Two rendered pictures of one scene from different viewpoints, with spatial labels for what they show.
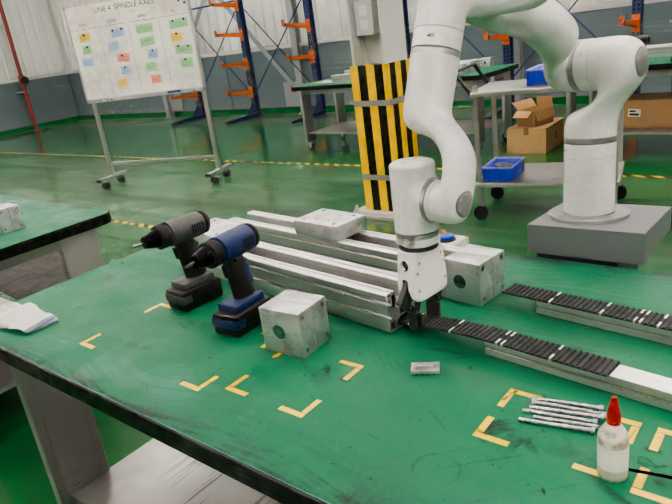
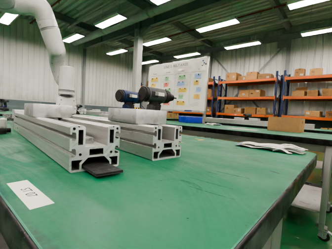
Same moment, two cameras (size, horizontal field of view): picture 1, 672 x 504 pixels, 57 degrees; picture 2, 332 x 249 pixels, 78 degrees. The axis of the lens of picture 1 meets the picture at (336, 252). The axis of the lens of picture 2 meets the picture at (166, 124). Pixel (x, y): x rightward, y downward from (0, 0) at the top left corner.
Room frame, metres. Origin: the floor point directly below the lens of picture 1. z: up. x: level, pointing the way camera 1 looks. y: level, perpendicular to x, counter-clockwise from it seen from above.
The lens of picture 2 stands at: (2.26, 0.41, 0.90)
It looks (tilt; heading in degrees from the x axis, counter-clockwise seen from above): 3 degrees down; 180
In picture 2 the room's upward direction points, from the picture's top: 3 degrees clockwise
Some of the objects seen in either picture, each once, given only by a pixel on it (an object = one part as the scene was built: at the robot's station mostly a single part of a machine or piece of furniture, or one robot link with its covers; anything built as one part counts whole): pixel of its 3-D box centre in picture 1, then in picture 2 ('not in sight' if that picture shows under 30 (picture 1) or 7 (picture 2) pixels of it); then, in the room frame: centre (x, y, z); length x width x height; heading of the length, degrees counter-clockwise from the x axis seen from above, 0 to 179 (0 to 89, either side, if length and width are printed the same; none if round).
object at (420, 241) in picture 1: (417, 236); (66, 93); (1.10, -0.16, 0.98); 0.09 x 0.08 x 0.03; 133
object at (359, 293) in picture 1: (279, 270); (100, 128); (1.44, 0.15, 0.82); 0.80 x 0.10 x 0.09; 42
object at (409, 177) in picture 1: (415, 194); (66, 78); (1.10, -0.16, 1.06); 0.09 x 0.08 x 0.13; 41
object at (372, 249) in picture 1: (332, 246); (47, 128); (1.57, 0.01, 0.82); 0.80 x 0.10 x 0.09; 42
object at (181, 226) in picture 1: (177, 264); (159, 114); (1.40, 0.38, 0.89); 0.20 x 0.08 x 0.22; 136
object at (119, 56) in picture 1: (146, 94); not in sight; (6.85, 1.77, 0.97); 1.51 x 0.50 x 1.95; 69
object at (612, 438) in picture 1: (613, 436); not in sight; (0.64, -0.32, 0.84); 0.04 x 0.04 x 0.12
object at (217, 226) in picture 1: (218, 238); (136, 120); (1.62, 0.32, 0.87); 0.16 x 0.11 x 0.07; 42
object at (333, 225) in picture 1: (330, 229); (47, 114); (1.57, 0.01, 0.87); 0.16 x 0.11 x 0.07; 42
